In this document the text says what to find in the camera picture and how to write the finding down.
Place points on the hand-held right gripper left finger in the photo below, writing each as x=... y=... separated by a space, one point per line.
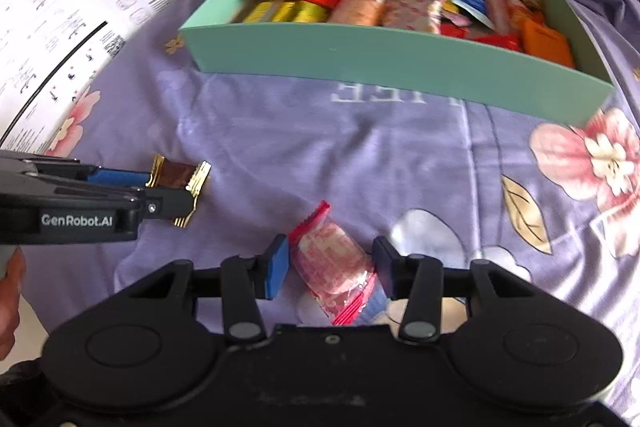
x=277 y=267

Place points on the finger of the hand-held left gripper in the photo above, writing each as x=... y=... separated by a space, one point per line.
x=120 y=178
x=165 y=205

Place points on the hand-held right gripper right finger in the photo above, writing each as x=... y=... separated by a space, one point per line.
x=382 y=267

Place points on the dark red gold-edged candy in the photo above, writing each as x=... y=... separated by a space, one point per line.
x=172 y=174

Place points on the clear red-edged cracker packet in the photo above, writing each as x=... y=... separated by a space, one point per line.
x=327 y=257

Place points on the mint green cardboard box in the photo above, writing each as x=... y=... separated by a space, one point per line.
x=375 y=57

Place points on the gold foil packet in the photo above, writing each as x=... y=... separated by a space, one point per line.
x=265 y=12

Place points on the yellow green stick packet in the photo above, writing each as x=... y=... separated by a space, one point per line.
x=312 y=12

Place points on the small red candy packet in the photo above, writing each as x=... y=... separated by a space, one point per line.
x=495 y=41

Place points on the white pink floral packet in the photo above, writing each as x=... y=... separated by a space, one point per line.
x=415 y=14

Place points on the peach orange packet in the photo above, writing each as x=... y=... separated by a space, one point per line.
x=360 y=7

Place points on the orange wafer packet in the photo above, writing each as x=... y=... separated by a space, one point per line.
x=547 y=44

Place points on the orange red white packet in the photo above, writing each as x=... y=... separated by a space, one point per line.
x=515 y=4

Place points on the person's left hand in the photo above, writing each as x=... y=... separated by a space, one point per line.
x=10 y=302

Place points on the purple floral cloth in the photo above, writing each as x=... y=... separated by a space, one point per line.
x=350 y=147

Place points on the white printed instruction sheet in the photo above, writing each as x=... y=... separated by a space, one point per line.
x=75 y=7

